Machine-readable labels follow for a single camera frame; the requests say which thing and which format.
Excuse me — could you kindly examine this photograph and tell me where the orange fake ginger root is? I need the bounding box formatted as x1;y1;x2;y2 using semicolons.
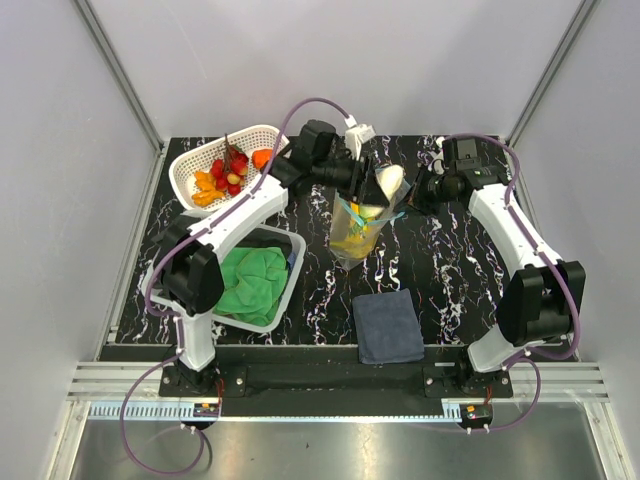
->
194;171;216;192

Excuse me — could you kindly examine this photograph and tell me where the orange fake bell pepper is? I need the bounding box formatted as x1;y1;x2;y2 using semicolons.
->
251;148;272;170

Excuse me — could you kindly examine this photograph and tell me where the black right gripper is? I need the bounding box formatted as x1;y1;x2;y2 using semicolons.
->
394;164;458;217

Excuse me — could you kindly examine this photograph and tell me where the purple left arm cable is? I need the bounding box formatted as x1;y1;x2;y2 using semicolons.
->
118;97;351;474

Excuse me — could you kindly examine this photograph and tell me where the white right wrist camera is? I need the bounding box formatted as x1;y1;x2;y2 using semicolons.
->
430;136;445;175

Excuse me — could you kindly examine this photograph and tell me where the yellow fake banana bunch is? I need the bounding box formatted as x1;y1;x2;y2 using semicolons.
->
329;217;380;260

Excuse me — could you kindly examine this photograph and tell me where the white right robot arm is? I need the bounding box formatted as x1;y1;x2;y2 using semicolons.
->
400;133;586;397

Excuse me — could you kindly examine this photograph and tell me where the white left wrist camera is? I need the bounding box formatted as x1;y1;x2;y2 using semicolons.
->
344;115;376;161

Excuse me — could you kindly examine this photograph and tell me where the left aluminium frame post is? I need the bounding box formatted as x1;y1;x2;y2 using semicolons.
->
71;0;164;153

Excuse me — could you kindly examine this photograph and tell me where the white perforated plastic basket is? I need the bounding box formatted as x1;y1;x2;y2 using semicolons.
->
169;125;289;212

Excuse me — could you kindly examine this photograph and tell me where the aluminium front rail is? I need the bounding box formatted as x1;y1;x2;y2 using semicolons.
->
68;362;609;403

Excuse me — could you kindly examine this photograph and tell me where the aluminium frame post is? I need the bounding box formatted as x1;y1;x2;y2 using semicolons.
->
71;0;164;153
506;0;600;148

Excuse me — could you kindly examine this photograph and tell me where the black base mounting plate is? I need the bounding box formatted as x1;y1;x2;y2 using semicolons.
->
159;363;513;400

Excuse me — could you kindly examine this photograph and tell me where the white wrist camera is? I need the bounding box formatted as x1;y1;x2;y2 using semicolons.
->
430;136;445;175
344;115;376;161

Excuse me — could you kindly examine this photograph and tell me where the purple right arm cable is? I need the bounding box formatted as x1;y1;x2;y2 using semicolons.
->
414;132;584;432

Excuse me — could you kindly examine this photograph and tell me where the red fake strawberry bunch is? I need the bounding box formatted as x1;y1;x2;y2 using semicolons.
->
209;136;249;197

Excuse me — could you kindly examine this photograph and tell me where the grey plastic bin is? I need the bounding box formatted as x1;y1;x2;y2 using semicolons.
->
142;215;305;341

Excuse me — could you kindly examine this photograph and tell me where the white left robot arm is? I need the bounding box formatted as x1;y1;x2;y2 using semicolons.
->
143;118;389;396

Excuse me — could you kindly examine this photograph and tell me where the clear zip top bag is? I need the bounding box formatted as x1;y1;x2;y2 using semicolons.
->
329;165;410;271

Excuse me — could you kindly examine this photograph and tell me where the green microfibre cloth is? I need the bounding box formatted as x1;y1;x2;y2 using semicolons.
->
213;247;289;327

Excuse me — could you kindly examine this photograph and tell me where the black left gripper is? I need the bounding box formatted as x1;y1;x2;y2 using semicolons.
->
312;150;389;207

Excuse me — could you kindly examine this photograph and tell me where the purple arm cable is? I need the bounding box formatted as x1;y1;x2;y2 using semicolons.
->
414;132;584;432
118;97;351;474

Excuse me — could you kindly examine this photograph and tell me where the dark blue folded towel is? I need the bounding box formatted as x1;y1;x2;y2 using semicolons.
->
352;289;425;365

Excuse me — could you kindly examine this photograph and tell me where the black cloth in bin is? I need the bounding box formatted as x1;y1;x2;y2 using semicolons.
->
238;228;293;260

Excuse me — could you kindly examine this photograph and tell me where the white fake daikon radish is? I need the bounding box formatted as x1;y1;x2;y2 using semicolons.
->
376;165;404;201

